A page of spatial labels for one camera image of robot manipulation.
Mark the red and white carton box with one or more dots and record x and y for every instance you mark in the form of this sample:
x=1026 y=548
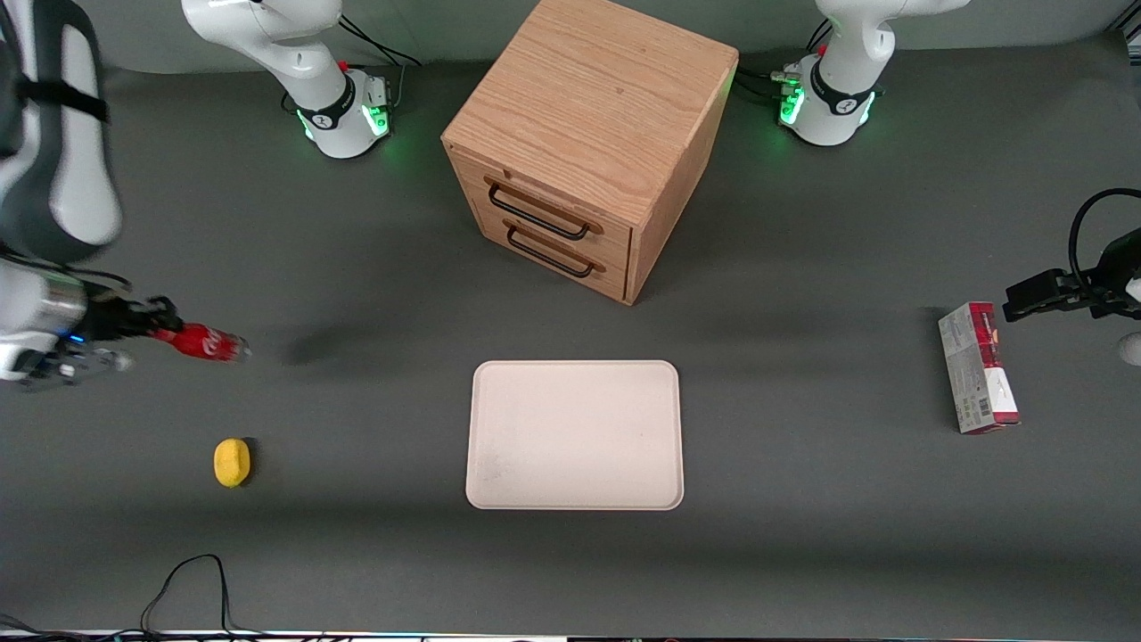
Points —
x=976 y=370

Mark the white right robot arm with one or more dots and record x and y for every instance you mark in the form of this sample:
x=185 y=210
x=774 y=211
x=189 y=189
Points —
x=62 y=178

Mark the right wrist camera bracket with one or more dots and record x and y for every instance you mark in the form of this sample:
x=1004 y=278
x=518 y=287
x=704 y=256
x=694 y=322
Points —
x=53 y=366

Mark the yellow lemon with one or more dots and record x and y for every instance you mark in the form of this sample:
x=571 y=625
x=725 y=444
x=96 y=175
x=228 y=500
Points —
x=232 y=463

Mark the red coke bottle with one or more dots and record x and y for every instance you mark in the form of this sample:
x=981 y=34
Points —
x=205 y=343

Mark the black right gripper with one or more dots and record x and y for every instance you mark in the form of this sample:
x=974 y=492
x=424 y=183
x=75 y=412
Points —
x=109 y=320

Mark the wooden drawer cabinet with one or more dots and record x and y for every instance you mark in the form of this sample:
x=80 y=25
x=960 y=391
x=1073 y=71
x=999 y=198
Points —
x=597 y=98

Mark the beige rectangular tray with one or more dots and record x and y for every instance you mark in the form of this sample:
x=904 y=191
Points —
x=575 y=435

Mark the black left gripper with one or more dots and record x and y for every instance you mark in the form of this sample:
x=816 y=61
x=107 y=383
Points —
x=1102 y=295

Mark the wooden drawer front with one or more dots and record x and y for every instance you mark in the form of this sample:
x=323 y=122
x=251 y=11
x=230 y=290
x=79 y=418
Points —
x=544 y=192
x=570 y=267

